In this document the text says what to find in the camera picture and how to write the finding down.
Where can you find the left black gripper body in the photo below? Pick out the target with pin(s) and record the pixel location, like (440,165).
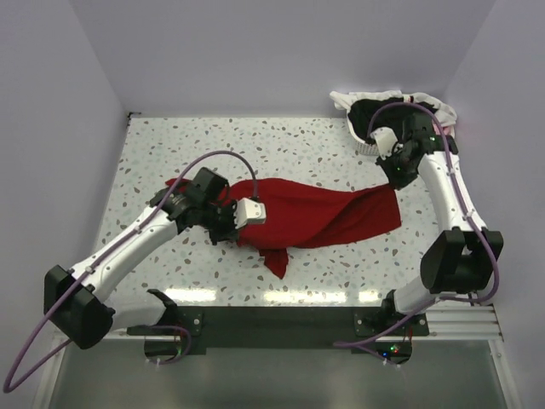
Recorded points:
(220,221)

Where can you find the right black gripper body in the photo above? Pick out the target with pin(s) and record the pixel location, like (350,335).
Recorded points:
(398,171)

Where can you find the red t shirt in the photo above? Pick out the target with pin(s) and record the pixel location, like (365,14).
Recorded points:
(307,217)

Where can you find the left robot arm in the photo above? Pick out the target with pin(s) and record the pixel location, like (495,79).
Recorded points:
(75,300)

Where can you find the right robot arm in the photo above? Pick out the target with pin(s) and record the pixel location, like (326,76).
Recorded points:
(463,258)

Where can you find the white laundry basket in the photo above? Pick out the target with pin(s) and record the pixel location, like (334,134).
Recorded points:
(368,149)

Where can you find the pink garment in basket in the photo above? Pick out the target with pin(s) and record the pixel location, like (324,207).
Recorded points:
(447,130)

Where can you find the black garment in basket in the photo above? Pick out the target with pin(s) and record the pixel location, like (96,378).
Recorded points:
(362,111)

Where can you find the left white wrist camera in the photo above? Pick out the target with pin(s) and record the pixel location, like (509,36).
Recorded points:
(249,212)

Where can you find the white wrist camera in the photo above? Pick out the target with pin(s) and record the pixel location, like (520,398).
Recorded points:
(249,212)
(386,142)

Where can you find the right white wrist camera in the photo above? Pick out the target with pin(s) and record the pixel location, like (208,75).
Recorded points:
(386,142)

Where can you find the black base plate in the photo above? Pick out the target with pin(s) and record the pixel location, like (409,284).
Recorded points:
(277,330)

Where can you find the aluminium frame rail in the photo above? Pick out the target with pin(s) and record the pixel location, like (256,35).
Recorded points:
(460,321)

